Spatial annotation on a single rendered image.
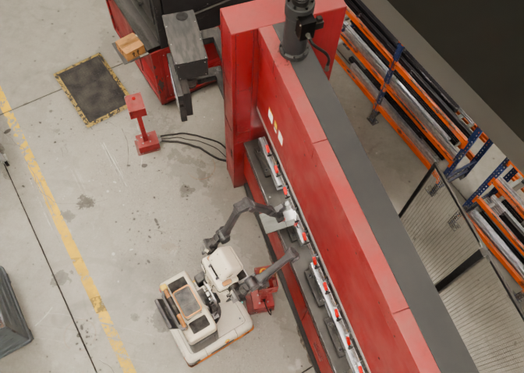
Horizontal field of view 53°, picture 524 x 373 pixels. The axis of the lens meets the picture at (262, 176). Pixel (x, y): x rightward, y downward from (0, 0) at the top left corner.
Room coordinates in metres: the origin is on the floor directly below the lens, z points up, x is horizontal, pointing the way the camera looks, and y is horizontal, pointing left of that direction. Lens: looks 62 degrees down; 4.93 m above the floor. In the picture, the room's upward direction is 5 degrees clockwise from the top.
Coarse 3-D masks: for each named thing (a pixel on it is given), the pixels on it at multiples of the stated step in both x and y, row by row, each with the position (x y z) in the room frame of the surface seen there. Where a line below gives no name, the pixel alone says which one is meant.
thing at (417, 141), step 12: (360, 72) 3.76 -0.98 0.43; (372, 84) 3.59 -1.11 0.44; (384, 96) 3.49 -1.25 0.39; (384, 108) 3.34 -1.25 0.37; (396, 108) 3.33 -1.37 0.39; (396, 120) 3.19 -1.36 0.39; (408, 120) 3.22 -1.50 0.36; (408, 132) 3.03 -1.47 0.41; (420, 132) 3.07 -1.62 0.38; (420, 144) 2.88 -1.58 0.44; (432, 144) 2.93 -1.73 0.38; (432, 156) 2.75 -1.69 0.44
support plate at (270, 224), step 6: (288, 210) 1.77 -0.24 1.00; (264, 216) 1.70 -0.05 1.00; (264, 222) 1.65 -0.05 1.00; (270, 222) 1.65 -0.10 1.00; (276, 222) 1.65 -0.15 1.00; (282, 222) 1.66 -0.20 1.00; (288, 222) 1.66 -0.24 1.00; (294, 222) 1.67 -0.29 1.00; (264, 228) 1.60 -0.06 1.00; (270, 228) 1.60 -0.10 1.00; (276, 228) 1.61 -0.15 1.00; (282, 228) 1.61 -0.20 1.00
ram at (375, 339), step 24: (264, 72) 2.40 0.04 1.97; (264, 96) 2.37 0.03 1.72; (264, 120) 2.34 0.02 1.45; (288, 120) 1.98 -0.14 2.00; (288, 144) 1.93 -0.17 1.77; (288, 168) 1.88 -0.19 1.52; (312, 168) 1.60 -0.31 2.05; (312, 192) 1.54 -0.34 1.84; (312, 216) 1.47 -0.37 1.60; (336, 216) 1.27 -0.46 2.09; (336, 240) 1.19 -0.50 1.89; (336, 264) 1.12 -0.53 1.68; (336, 288) 1.03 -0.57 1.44; (360, 288) 0.89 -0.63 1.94; (360, 312) 0.80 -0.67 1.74; (360, 336) 0.70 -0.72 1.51; (384, 336) 0.62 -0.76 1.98; (384, 360) 0.52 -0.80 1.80
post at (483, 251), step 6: (480, 252) 1.15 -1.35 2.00; (486, 252) 1.16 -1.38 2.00; (468, 258) 1.17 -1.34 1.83; (474, 258) 1.15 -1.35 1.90; (480, 258) 1.13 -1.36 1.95; (462, 264) 1.17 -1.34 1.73; (468, 264) 1.15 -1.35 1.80; (474, 264) 1.14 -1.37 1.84; (456, 270) 1.16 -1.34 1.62; (462, 270) 1.14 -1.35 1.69; (468, 270) 1.15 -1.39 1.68; (450, 276) 1.16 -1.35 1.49; (456, 276) 1.13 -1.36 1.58; (438, 282) 1.18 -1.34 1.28; (444, 282) 1.15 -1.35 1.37; (450, 282) 1.13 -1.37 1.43; (438, 288) 1.15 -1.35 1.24; (444, 288) 1.14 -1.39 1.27
